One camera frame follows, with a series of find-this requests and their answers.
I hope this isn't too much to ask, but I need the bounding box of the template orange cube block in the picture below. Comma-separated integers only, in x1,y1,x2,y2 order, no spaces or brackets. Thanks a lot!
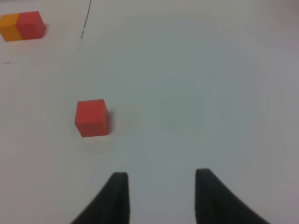
0,13,23,42

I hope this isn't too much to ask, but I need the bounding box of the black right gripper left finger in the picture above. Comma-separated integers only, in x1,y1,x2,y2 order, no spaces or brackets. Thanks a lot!
72,172,129,224

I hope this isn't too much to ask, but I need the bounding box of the template red cube block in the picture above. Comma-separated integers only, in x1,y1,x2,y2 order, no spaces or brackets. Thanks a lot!
15,11,46,40

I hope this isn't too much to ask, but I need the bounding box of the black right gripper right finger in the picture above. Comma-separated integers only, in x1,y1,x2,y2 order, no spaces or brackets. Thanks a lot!
195,168,268,224

